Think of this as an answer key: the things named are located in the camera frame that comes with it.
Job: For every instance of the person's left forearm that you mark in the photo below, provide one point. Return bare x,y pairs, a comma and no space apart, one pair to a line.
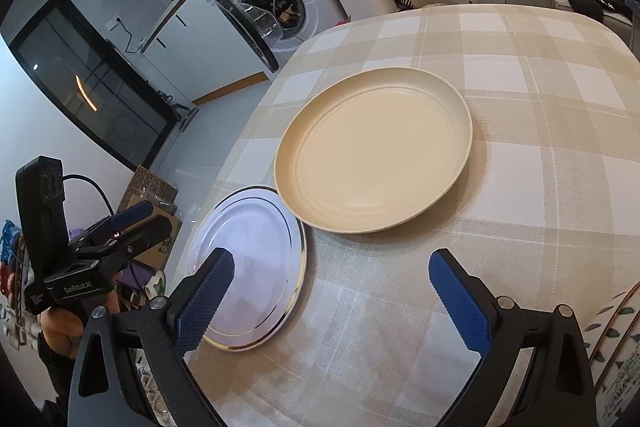
55,377

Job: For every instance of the white lower kitchen cabinet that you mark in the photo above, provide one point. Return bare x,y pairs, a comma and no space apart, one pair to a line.
200,57

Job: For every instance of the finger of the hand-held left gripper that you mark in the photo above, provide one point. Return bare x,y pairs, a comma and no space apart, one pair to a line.
132,213
145,234

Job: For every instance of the cardboard box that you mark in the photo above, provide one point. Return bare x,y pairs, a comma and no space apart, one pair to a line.
150,192

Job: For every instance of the white gold-rimmed plate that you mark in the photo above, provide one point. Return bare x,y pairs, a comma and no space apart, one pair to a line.
255,247

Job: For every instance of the white bowl blue leaf pattern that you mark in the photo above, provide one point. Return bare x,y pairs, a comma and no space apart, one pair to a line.
620,389
607,329

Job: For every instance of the white green patterned bag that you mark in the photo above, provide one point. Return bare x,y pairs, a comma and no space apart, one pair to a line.
156,287

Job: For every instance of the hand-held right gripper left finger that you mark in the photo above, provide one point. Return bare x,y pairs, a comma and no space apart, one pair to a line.
205,302

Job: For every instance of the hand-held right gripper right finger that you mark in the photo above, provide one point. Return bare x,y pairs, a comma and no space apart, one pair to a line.
460,302

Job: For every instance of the beige plaid tablecloth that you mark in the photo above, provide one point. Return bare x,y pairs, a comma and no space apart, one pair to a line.
525,207

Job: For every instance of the white wall socket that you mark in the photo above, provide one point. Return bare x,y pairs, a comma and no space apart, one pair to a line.
115,23

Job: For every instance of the person's left hand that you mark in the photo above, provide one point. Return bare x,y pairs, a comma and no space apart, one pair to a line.
60,327

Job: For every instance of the beige round plate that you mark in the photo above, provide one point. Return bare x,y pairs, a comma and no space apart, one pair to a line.
370,152

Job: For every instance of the black framed glass door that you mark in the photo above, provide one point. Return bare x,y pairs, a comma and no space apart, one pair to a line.
90,82

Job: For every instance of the floor mop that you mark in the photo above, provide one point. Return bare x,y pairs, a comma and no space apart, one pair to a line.
185,117

